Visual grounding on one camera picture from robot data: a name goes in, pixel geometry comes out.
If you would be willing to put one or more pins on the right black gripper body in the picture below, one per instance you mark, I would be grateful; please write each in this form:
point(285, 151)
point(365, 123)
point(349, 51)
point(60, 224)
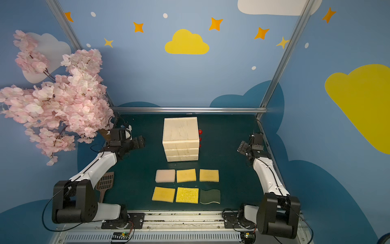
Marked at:
point(244, 148)

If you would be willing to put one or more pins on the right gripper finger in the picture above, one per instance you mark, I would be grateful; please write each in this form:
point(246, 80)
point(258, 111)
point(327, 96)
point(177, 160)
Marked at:
point(241, 150)
point(243, 144)

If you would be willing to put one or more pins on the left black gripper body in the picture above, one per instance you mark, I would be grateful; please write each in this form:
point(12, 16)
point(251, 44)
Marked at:
point(135, 142)

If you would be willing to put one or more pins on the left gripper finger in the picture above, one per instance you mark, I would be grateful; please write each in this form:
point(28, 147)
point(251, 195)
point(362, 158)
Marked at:
point(140, 145)
point(140, 139)

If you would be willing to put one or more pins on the pink white sponge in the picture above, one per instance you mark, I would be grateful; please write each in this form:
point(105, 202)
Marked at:
point(165, 176)

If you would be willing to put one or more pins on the cream drawer cabinet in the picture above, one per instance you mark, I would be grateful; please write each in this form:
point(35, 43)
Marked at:
point(181, 139)

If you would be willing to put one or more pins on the green scouring sponge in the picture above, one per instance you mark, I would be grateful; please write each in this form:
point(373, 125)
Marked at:
point(210, 196)

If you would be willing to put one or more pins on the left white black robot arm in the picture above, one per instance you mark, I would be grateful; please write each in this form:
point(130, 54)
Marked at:
point(74, 200)

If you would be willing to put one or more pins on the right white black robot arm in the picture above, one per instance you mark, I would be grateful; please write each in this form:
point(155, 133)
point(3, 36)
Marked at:
point(278, 213)

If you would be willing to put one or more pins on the brown slotted spatula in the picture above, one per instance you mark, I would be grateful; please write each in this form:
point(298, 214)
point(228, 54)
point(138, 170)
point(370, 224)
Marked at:
point(104, 184)

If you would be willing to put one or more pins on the pink cherry blossom tree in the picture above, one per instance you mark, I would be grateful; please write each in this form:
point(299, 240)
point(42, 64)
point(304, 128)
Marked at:
point(64, 110)

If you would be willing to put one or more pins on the left green circuit board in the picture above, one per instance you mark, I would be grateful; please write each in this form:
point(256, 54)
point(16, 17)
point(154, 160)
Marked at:
point(120, 237)

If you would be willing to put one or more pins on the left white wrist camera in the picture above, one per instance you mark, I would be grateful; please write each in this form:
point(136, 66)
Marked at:
point(127, 131)

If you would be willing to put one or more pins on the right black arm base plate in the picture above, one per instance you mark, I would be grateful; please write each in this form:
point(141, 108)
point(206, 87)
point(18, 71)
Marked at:
point(233, 220)

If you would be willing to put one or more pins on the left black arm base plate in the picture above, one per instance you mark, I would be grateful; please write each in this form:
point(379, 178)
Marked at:
point(134, 220)

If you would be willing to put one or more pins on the aluminium front rail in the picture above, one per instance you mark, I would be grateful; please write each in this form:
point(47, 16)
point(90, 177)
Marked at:
point(174, 227)

